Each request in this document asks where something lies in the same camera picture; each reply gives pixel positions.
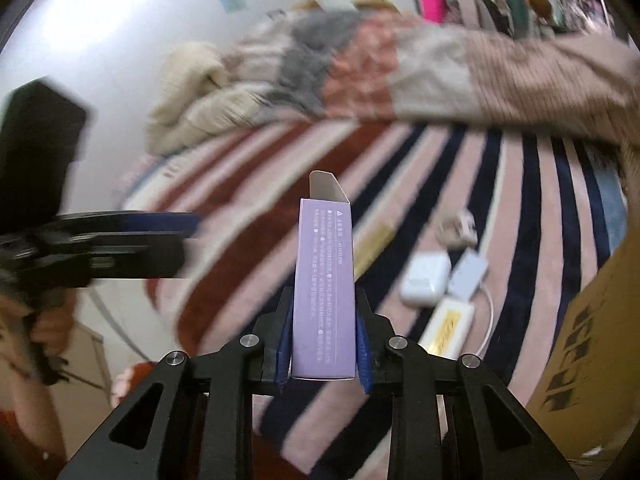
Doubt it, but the cream blanket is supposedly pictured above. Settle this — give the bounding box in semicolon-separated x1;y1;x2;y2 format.
146;42;236;154

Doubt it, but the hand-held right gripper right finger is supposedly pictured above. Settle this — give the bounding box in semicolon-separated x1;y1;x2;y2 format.
354;287;581;480

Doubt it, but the striped bed sheet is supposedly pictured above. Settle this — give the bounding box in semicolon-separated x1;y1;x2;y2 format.
116;119;632;476

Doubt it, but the brown cardboard box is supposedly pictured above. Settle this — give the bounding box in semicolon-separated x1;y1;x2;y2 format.
527;232;640;466

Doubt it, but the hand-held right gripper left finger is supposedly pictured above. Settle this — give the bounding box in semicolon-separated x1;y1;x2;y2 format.
56;286;296;480

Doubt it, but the white charger case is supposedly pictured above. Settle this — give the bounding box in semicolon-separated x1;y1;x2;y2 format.
399;252;452;306

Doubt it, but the person's left hand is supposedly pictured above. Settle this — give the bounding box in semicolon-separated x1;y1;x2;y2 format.
0;290;80;386

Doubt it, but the purple cardboard box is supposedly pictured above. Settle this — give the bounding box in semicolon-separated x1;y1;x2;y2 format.
290;170;357;380

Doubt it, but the white cable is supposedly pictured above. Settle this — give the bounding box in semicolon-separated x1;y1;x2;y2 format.
472;287;497;356

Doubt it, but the light blue small box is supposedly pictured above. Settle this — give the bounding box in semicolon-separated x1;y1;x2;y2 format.
447;250;489;298

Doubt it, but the patchwork blanket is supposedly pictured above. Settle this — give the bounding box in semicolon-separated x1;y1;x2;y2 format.
220;9;640;146

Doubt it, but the white box with yellow label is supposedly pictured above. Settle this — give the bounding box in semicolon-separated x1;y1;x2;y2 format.
418;297;476;359

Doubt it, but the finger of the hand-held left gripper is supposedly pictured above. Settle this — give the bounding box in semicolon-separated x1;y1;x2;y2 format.
30;210;202;281

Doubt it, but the beige small plug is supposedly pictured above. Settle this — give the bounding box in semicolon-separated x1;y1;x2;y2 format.
436;209;478;248

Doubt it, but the gold slim box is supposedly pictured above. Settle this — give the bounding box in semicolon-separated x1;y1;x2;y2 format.
353;223;397;278

